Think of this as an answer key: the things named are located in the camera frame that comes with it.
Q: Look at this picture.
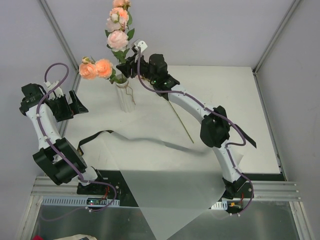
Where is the aluminium front rail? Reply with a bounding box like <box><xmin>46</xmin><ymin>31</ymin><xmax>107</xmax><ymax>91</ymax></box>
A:
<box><xmin>31</xmin><ymin>176</ymin><xmax>302</xmax><ymax>202</ymax></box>

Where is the left aluminium frame post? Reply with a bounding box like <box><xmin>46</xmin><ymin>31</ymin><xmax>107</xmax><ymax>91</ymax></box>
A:
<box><xmin>37</xmin><ymin>0</ymin><xmax>79</xmax><ymax>73</ymax></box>

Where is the left white cable duct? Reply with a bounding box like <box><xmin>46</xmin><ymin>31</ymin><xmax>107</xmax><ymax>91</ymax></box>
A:
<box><xmin>42</xmin><ymin>196</ymin><xmax>120</xmax><ymax>208</ymax></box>

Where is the right white cable duct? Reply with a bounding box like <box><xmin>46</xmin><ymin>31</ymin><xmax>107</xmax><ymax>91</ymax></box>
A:
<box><xmin>211</xmin><ymin>200</ymin><xmax>228</xmax><ymax>211</ymax></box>

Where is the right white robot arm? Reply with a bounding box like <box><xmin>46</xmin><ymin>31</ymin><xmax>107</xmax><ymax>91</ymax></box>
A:
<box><xmin>116</xmin><ymin>53</ymin><xmax>257</xmax><ymax>200</ymax></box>

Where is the white cable duct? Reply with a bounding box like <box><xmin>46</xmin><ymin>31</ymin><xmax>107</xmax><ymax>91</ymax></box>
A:
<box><xmin>42</xmin><ymin>196</ymin><xmax>120</xmax><ymax>208</ymax></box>
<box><xmin>211</xmin><ymin>200</ymin><xmax>228</xmax><ymax>211</ymax></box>

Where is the right aluminium frame post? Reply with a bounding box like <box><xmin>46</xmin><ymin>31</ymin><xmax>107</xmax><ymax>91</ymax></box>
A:
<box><xmin>252</xmin><ymin>0</ymin><xmax>303</xmax><ymax>76</ymax></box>

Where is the red object at bottom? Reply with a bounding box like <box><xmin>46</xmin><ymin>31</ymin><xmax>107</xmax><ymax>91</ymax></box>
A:
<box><xmin>32</xmin><ymin>235</ymin><xmax>44</xmax><ymax>240</ymax></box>

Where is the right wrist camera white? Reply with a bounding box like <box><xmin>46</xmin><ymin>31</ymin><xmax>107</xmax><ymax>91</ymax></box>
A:
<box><xmin>131</xmin><ymin>39</ymin><xmax>148</xmax><ymax>62</ymax></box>

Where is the black ribbon gold lettering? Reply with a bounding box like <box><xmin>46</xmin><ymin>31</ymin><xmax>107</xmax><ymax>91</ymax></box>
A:
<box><xmin>76</xmin><ymin>129</ymin><xmax>258</xmax><ymax>159</ymax></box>

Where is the white ribbed vase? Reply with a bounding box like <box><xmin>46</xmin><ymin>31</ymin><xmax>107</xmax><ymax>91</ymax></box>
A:
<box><xmin>115</xmin><ymin>79</ymin><xmax>136</xmax><ymax>113</ymax></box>

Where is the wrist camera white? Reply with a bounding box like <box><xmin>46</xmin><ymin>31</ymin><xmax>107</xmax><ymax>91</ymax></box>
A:
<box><xmin>131</xmin><ymin>39</ymin><xmax>148</xmax><ymax>62</ymax></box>
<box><xmin>44</xmin><ymin>80</ymin><xmax>64</xmax><ymax>100</ymax></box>

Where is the beige cloth bag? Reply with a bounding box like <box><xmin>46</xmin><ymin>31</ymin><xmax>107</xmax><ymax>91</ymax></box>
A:
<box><xmin>59</xmin><ymin>234</ymin><xmax>97</xmax><ymax>240</ymax></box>

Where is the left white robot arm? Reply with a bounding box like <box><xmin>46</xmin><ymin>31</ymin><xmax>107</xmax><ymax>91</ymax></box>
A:
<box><xmin>19</xmin><ymin>83</ymin><xmax>106</xmax><ymax>195</ymax></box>

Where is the aluminium frame post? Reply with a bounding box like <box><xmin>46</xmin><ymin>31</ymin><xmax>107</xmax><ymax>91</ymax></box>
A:
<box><xmin>37</xmin><ymin>0</ymin><xmax>79</xmax><ymax>73</ymax></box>
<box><xmin>252</xmin><ymin>0</ymin><xmax>303</xmax><ymax>76</ymax></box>

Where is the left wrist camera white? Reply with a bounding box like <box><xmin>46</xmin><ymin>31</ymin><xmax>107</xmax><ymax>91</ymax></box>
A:
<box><xmin>44</xmin><ymin>80</ymin><xmax>64</xmax><ymax>100</ymax></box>

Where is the white wrapping paper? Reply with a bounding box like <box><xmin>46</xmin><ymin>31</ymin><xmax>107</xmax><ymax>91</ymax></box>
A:
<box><xmin>101</xmin><ymin>122</ymin><xmax>231</xmax><ymax>240</ymax></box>

